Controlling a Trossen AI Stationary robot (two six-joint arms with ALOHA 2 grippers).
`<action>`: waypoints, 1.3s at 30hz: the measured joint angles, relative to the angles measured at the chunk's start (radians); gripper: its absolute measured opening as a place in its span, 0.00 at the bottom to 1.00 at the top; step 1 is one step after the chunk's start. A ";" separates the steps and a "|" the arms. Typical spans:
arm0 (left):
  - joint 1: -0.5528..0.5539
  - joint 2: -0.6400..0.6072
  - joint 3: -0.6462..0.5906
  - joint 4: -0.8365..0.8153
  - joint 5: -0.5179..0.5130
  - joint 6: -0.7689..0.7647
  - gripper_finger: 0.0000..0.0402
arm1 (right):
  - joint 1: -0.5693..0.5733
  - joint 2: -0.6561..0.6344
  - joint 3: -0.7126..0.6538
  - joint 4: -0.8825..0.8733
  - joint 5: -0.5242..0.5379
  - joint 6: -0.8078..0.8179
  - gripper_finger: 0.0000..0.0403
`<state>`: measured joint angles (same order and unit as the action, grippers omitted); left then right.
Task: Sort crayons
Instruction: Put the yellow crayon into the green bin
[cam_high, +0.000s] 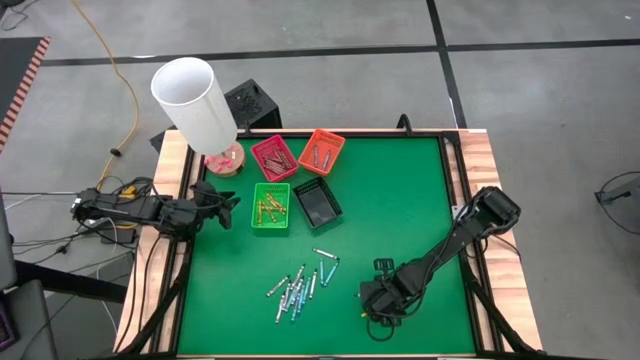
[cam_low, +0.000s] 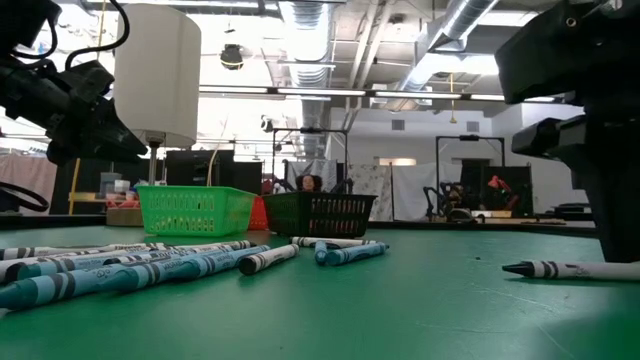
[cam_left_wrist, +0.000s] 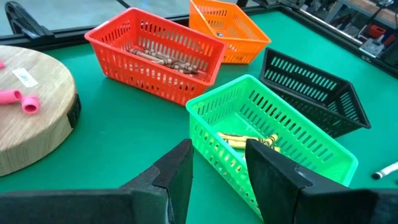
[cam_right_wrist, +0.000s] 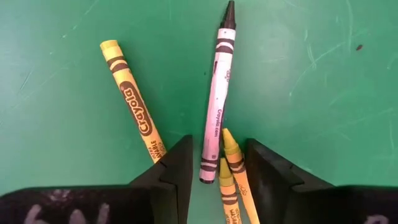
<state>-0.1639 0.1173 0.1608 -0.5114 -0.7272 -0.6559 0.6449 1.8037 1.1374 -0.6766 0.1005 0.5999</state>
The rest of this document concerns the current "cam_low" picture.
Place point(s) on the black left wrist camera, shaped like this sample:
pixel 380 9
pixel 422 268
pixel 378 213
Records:
pixel 87 77

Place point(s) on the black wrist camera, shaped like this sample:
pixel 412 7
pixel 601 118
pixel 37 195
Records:
pixel 87 77
pixel 550 137

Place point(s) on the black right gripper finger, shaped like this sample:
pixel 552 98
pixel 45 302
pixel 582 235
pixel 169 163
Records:
pixel 615 200

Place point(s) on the grey storage box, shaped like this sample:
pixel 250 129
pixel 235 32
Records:
pixel 110 182

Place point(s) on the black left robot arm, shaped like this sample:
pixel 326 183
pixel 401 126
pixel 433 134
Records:
pixel 25 20

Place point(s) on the yellow slanted pole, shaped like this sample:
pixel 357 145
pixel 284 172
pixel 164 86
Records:
pixel 74 190

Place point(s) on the person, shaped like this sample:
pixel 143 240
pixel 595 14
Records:
pixel 308 182

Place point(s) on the black background robot arm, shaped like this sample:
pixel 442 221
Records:
pixel 447 200

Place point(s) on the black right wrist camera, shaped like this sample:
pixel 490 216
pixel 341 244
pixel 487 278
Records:
pixel 550 137

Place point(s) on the patterned white curtain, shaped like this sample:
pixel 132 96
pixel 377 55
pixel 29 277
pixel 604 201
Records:
pixel 370 190

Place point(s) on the red plastic basket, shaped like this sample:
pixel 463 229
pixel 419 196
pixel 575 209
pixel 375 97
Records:
pixel 258 215

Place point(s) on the black ceiling dome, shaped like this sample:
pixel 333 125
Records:
pixel 231 56

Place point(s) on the white crayon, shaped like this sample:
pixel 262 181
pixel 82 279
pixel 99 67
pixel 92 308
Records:
pixel 340 241

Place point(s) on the pink cloth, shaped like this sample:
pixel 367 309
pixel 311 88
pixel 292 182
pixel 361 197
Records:
pixel 30 180

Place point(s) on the red desk lamp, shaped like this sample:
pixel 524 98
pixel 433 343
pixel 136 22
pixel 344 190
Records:
pixel 500 184

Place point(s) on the silver ceiling duct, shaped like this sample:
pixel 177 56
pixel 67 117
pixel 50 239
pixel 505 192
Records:
pixel 450 30
pixel 310 50

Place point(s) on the green plastic basket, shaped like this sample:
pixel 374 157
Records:
pixel 195 210

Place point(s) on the long ceiling light strip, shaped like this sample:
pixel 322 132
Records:
pixel 320 92

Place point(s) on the black partition panels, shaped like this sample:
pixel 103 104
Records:
pixel 225 175

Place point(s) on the black plastic basket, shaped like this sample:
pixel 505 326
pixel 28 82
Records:
pixel 317 215

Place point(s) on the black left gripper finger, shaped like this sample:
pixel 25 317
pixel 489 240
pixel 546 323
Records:
pixel 100 156
pixel 110 135

